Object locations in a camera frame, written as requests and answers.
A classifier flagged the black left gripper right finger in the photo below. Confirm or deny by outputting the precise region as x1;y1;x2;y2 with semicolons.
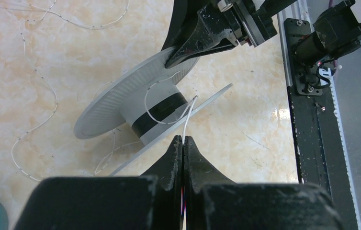
183;136;343;230

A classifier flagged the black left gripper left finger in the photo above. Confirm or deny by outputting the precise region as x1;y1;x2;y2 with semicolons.
15;135;183;230

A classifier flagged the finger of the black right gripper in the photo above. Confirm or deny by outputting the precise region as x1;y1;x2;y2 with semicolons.
165;6;241;69
161;0;203;50

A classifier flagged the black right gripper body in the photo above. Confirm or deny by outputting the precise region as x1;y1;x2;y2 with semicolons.
212;0;277;48

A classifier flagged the thin white fiber cable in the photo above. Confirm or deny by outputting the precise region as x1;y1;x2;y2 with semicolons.
0;0;199;182

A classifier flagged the white perforated cable spool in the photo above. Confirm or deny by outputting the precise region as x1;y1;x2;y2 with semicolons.
74;47;230;175

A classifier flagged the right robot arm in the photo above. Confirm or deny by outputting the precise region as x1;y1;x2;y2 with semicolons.
163;0;361;69

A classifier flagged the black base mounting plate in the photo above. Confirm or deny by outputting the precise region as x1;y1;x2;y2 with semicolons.
283;18;359;230

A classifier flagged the white slotted cable duct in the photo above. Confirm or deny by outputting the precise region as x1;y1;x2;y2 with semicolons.
320;65;361;230

